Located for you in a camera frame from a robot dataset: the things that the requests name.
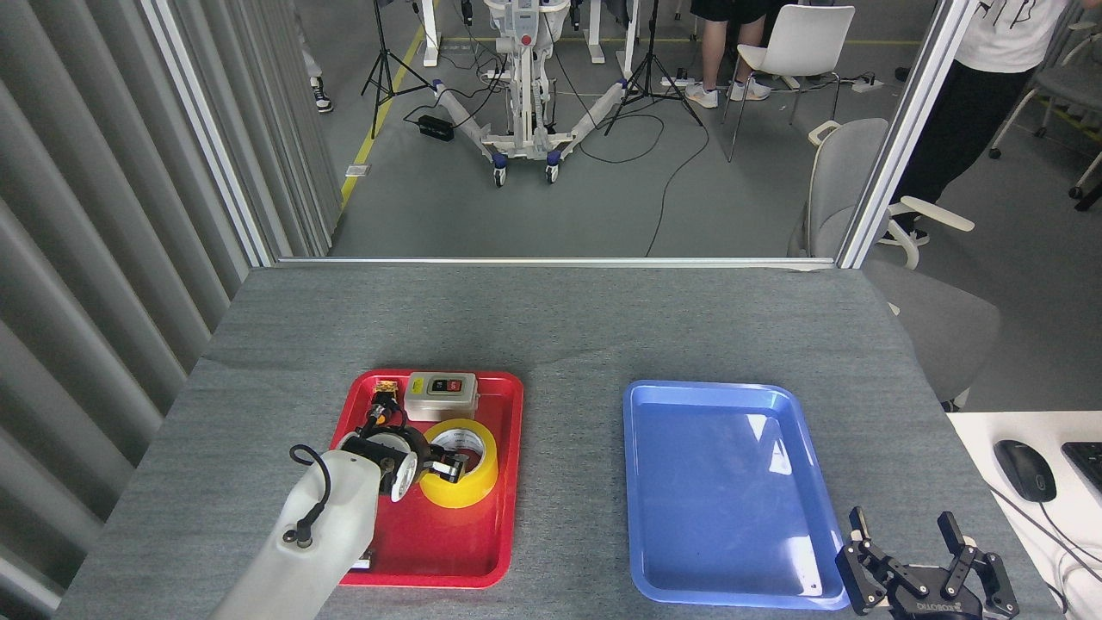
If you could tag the black power adapter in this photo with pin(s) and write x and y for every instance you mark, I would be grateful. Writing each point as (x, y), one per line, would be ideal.
(435, 128)

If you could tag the silver frame rail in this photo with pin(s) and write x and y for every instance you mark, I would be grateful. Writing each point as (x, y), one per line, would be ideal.
(560, 261)

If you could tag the grey chair on castors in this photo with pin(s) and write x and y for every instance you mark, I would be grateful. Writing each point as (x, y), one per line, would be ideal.
(1076, 86)

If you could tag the white desk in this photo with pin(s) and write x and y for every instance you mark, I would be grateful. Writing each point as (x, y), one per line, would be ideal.
(1016, 534)

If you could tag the silver frame post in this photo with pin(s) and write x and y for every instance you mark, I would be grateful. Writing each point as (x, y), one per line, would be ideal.
(908, 129)
(211, 138)

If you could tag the black computer mouse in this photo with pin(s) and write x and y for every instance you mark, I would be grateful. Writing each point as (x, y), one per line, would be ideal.
(1024, 472)

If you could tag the grey pleated curtain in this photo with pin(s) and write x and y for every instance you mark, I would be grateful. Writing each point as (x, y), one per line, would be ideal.
(86, 258)

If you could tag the person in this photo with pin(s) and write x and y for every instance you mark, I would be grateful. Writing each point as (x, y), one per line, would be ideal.
(321, 96)
(713, 60)
(973, 103)

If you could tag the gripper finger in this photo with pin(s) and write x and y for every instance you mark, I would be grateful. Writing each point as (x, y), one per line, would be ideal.
(392, 422)
(865, 573)
(981, 573)
(448, 469)

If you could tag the black keyboard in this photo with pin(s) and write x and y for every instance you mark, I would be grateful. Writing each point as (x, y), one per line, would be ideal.
(1086, 465)

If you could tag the black orange push button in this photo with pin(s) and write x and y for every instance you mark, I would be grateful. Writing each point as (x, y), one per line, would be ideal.
(385, 392)

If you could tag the white plastic chair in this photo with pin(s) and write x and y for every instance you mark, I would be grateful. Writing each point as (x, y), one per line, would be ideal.
(801, 39)

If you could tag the white stand on wheels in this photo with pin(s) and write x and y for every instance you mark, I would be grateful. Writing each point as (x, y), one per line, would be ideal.
(525, 86)

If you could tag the grey switch box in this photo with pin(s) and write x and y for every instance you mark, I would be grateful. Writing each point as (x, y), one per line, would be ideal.
(441, 400)

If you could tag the white power strip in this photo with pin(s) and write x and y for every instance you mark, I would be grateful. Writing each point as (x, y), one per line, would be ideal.
(865, 85)

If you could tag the grey office chair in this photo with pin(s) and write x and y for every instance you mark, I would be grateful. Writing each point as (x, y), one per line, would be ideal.
(839, 172)

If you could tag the yellow tape roll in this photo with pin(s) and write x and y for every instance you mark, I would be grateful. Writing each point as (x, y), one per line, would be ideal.
(478, 474)

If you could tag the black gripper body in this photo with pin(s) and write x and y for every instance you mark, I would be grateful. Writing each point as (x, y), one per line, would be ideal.
(413, 441)
(938, 603)

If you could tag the small black white block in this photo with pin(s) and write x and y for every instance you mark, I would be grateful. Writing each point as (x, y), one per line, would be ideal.
(362, 564)

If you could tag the red plastic tray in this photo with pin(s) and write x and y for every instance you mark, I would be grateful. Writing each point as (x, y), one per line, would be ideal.
(448, 542)

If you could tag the black tripod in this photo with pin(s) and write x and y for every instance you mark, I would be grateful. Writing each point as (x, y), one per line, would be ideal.
(385, 60)
(652, 60)

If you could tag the blue plastic tray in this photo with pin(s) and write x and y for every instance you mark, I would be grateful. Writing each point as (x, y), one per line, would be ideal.
(723, 517)

